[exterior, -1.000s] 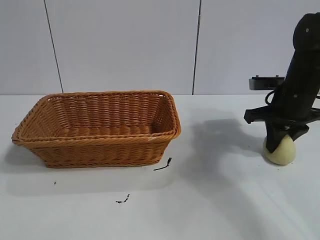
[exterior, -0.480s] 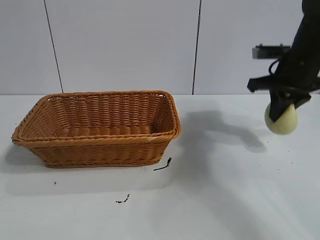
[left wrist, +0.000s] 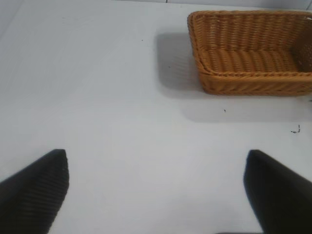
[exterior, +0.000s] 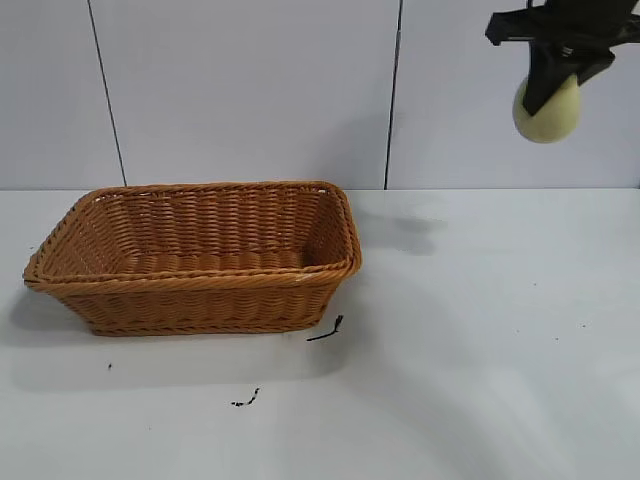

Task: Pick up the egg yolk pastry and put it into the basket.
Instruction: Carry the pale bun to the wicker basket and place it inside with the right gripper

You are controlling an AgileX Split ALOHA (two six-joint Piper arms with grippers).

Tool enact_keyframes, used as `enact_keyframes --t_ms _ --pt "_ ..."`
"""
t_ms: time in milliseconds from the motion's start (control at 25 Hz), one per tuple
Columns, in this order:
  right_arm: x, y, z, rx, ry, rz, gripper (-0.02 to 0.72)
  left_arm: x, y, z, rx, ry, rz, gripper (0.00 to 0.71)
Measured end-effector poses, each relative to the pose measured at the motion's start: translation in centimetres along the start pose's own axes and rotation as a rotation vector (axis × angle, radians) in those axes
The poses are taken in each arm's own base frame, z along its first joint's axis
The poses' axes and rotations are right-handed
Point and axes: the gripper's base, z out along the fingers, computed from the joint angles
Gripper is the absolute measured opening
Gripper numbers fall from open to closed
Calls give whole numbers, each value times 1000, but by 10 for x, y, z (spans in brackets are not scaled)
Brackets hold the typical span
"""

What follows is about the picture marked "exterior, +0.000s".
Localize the pale yellow egg yolk pastry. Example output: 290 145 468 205
512 71 584 144

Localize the black string scrap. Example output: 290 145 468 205
306 314 345 344
230 387 261 407

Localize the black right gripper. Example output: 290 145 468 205
483 0 640 118

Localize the brown woven wicker basket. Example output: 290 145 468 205
22 180 364 337

